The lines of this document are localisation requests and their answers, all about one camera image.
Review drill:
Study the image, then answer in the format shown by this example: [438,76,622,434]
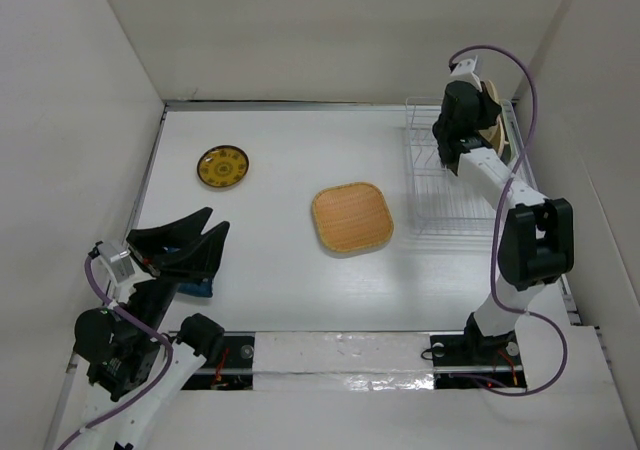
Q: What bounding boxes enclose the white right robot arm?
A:
[430,80,574,367]

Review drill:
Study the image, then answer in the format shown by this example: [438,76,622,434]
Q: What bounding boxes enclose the yellow brown round plate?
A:
[196,145,250,189]

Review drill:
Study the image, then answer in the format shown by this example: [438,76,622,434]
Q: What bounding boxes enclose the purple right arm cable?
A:
[448,45,569,396]

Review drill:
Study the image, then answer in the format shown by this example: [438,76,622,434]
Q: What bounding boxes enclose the white wire dish rack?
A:
[402,97,539,239]

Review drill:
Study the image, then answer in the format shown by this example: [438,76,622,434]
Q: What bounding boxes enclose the green-rimmed bamboo tray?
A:
[500,119,512,165]

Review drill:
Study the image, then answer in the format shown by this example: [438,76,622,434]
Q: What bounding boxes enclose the orange square woven tray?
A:
[311,182,394,254]

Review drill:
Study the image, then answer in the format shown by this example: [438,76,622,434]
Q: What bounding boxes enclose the cream floral round plate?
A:
[479,80,506,157]

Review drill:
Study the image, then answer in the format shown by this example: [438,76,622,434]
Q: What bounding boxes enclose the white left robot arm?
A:
[60,207,230,449]

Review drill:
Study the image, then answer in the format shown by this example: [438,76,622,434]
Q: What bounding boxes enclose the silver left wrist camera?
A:
[93,241,136,286]

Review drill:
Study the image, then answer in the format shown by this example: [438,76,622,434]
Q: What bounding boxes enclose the dark blue plate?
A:
[168,248,213,298]

